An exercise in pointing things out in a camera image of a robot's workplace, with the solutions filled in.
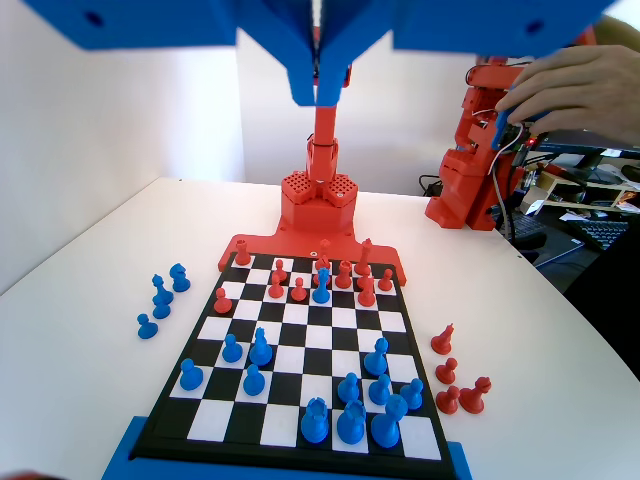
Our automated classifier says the blue chess knight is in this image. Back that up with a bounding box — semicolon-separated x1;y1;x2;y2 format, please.
169;263;191;294

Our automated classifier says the black keyboard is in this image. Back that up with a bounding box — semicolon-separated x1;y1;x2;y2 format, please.
564;217;631;254

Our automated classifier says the wooden desk riser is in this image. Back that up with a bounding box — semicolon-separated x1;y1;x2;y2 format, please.
522;167;640;216

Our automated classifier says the red leader arm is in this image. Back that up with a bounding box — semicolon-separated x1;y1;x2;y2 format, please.
423;49;556;234

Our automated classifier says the black monitor stand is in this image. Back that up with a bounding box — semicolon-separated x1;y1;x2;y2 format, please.
537;142;640;174

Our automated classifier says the black white chessboard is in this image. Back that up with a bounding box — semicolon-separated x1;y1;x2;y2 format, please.
128;252;458;479

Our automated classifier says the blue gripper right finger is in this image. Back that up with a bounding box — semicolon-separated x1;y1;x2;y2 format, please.
318;0;397;106

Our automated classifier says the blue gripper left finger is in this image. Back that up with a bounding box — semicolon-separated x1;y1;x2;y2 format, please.
233;0;322;108

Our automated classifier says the person's bare hand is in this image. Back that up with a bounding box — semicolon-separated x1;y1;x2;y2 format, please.
494;43;640;147

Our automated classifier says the moved blue pawn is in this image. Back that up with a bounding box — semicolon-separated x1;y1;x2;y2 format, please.
311;267;332;305

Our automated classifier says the grey cable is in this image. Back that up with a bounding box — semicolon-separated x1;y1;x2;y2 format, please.
492;164;522;257

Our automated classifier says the black cable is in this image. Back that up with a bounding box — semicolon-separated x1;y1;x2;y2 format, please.
418;173;446;197

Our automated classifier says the red chess queen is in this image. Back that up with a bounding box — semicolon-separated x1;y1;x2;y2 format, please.
355;238;375;277

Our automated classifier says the red chess bishop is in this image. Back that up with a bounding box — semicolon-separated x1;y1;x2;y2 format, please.
357;275;377;307
458;376;493;415

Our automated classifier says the blue chess king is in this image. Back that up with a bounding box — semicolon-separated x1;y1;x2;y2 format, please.
370;393;406;450

